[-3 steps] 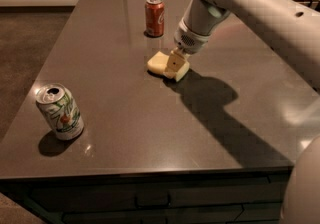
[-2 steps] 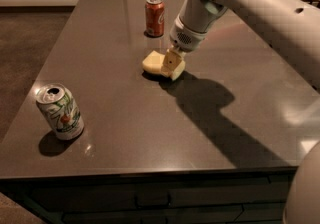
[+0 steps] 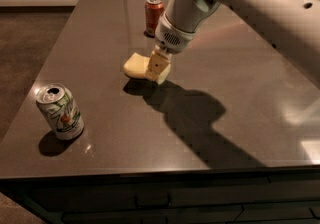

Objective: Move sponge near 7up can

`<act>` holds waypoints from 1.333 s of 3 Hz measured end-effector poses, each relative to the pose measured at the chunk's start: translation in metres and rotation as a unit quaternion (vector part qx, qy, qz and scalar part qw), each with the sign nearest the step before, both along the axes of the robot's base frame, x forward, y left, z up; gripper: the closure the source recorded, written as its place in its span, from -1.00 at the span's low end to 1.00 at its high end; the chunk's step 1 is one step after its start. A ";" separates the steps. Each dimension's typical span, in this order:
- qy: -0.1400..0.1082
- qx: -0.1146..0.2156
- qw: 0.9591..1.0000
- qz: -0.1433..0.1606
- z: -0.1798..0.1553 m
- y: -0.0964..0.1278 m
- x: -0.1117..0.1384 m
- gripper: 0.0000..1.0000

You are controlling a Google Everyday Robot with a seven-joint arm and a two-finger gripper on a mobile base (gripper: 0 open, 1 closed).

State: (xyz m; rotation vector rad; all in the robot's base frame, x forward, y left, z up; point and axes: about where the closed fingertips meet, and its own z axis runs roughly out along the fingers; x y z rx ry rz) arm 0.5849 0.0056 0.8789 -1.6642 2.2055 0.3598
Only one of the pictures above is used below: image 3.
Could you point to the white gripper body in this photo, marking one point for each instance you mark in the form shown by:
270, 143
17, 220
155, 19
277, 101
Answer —
172, 38

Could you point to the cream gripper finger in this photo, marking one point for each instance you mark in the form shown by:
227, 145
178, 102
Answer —
159, 65

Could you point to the yellow sponge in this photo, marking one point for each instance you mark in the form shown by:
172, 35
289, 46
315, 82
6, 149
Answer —
135, 67

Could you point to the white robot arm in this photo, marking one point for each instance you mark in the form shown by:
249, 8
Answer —
292, 27

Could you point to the orange soda can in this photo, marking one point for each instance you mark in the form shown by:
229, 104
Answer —
153, 11

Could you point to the white green 7up can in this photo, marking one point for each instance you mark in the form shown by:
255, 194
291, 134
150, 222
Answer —
60, 110

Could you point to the dark drawer cabinet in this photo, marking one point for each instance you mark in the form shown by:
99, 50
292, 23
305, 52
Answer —
258, 197

